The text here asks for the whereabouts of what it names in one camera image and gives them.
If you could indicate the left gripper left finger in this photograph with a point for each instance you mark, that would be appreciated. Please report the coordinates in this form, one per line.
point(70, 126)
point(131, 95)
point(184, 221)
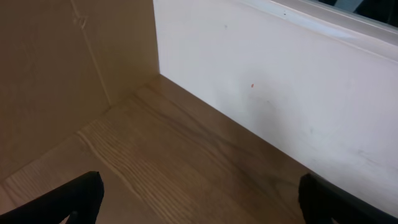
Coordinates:
point(77, 201)

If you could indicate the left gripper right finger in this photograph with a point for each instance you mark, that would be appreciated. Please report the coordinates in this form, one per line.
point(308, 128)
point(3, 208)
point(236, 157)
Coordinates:
point(323, 202)

